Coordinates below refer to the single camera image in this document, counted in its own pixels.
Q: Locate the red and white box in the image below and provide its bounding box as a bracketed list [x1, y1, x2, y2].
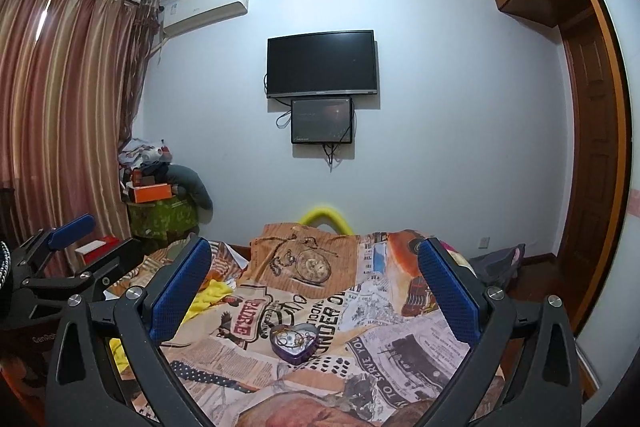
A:
[75, 235, 120, 265]

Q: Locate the dark clothes pile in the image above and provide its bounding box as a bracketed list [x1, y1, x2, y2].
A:
[469, 244, 526, 289]

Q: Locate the orange box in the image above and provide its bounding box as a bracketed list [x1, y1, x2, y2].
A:
[128, 183, 174, 204]

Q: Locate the green patterned covered stand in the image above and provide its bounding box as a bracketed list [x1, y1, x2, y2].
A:
[127, 197, 198, 241]

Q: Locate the yellow cloth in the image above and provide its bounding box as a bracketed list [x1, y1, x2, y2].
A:
[108, 280, 236, 374]

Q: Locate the striped brown curtain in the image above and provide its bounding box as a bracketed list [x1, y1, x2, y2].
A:
[0, 0, 161, 278]

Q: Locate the newspaper print bed cover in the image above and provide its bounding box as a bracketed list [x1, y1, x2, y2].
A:
[102, 221, 507, 427]

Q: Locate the purple heart-shaped tin box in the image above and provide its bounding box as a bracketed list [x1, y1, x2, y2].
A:
[269, 323, 320, 365]

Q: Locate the brown wooden door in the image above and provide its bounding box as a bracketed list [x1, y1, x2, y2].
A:
[559, 0, 631, 333]

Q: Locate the white air conditioner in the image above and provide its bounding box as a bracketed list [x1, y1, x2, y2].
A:
[163, 0, 248, 38]

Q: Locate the small black wall screen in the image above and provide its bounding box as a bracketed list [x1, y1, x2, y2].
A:
[291, 98, 354, 145]

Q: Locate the black wall television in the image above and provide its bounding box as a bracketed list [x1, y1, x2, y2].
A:
[266, 29, 378, 98]

